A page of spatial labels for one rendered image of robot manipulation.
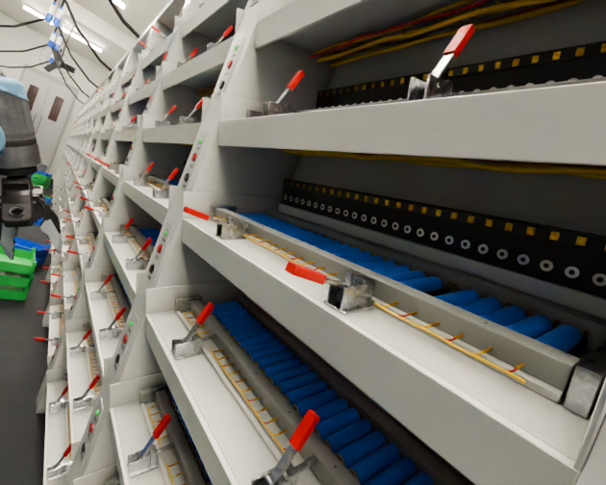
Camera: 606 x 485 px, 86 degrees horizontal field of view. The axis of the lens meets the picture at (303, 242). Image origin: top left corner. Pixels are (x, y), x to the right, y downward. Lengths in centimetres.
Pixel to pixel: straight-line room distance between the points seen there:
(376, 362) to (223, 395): 27
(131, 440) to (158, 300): 24
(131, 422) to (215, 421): 32
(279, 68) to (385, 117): 44
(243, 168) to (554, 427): 61
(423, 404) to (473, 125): 20
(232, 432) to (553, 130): 41
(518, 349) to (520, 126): 15
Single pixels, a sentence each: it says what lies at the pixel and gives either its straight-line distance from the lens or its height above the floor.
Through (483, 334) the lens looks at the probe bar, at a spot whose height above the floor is 93.
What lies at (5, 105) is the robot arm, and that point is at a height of 97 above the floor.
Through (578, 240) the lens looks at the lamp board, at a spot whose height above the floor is 104.
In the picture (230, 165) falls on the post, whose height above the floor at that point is 103.
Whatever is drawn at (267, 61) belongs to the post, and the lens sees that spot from 73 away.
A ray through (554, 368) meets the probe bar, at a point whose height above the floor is 93.
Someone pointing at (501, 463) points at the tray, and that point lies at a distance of 24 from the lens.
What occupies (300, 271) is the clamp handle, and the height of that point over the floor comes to 93.
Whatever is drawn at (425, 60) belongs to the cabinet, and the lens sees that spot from 66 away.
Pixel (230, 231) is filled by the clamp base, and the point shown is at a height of 92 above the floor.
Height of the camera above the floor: 95
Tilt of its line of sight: 1 degrees down
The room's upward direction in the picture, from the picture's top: 21 degrees clockwise
